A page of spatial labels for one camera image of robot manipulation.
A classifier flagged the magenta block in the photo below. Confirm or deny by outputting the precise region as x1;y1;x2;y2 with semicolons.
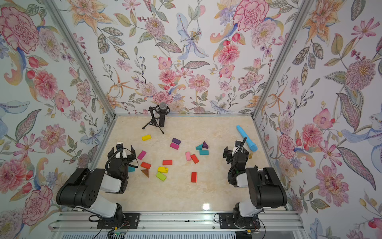
170;142;180;150
137;150;147;160

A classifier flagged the red block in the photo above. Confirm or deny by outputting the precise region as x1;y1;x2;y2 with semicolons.
162;160;173;166
191;172;197;183
140;162;151;170
191;154;200;164

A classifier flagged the yellow block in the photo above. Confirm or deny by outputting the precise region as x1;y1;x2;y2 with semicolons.
158;167;169;173
142;134;152;141

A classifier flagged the pink rectangular block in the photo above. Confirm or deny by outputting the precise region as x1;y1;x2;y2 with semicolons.
186;151;192;161

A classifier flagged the purple rectangular block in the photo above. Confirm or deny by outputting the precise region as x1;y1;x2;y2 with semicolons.
172;138;181;145

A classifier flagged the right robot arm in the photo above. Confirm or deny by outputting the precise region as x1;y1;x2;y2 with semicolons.
223;141;287;228

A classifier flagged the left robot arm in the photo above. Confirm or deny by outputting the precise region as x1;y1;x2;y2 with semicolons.
56;142;139;227

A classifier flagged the light blue cylinder toy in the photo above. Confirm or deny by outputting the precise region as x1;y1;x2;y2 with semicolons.
236;125;258;152

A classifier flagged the brown triangle block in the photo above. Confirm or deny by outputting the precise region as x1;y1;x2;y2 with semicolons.
141;169;150;178

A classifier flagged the purple triangle block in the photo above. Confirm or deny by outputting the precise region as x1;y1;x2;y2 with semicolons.
202;141;209;149

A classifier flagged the lime green block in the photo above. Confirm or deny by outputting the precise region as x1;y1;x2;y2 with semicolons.
156;172;167;181

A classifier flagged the red block front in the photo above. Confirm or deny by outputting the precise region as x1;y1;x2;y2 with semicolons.
191;172;197;183

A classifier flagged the black microphone on tripod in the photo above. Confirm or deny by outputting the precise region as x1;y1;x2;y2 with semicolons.
142;102;170;134

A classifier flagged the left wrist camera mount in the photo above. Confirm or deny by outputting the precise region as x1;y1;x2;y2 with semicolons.
115;143;127;159

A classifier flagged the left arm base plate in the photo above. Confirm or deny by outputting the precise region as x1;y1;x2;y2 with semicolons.
96;213;141;230

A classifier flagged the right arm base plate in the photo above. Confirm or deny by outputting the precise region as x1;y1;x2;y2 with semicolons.
217;213;261;230

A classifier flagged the aluminium front rail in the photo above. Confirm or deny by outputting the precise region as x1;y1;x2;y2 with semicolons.
48;210;304;233

